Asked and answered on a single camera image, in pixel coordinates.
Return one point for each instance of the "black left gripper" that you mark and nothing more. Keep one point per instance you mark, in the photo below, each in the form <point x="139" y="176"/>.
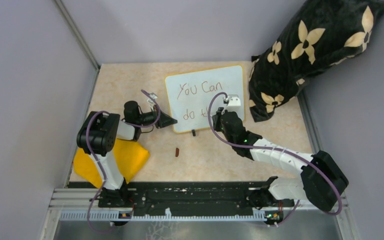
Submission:
<point x="164" y="120"/>

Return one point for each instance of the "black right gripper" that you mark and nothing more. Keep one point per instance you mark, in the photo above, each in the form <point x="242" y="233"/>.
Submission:
<point x="217" y="118"/>

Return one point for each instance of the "red marker cap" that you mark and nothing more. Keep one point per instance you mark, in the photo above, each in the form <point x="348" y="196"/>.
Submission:
<point x="177" y="152"/>

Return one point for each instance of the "yellow-framed whiteboard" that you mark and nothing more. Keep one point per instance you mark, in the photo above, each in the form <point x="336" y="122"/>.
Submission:
<point x="189" y="95"/>

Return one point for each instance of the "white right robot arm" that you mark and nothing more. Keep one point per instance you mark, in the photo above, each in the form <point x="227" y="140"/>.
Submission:
<point x="318" y="179"/>

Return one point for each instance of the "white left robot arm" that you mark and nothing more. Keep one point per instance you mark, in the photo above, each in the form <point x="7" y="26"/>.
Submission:
<point x="101" y="130"/>

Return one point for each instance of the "yellow folded cloth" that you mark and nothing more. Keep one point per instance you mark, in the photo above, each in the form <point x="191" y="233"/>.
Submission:
<point x="130" y="157"/>

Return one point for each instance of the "black floral pillow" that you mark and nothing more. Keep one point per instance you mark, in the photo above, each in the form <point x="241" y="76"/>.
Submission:
<point x="321" y="34"/>

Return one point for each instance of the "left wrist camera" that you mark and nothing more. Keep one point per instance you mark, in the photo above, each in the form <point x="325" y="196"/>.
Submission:
<point x="152" y="99"/>

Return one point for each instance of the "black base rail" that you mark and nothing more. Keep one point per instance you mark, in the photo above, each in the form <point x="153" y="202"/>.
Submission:
<point x="248" y="201"/>

